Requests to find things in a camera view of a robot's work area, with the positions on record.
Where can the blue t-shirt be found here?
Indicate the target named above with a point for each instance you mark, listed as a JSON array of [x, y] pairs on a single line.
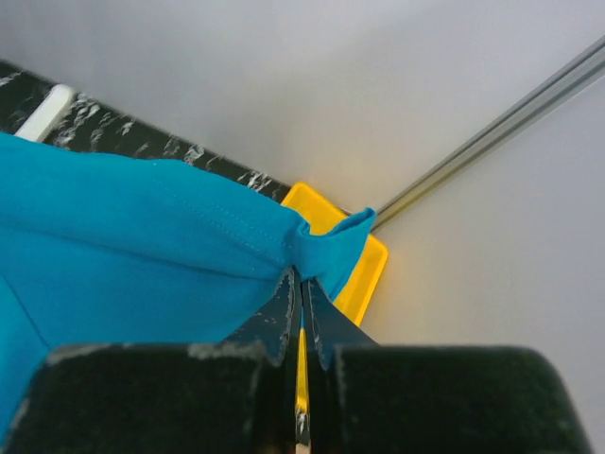
[[103, 248]]

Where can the yellow plastic bin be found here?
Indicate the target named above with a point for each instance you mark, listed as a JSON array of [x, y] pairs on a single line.
[[355, 297]]

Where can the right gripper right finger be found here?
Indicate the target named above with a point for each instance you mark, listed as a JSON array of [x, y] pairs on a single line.
[[368, 398]]

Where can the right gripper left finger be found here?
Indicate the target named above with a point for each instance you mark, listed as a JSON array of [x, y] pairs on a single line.
[[235, 396]]

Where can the aluminium corner rail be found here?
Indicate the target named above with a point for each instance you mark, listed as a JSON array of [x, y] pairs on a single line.
[[578, 74]]

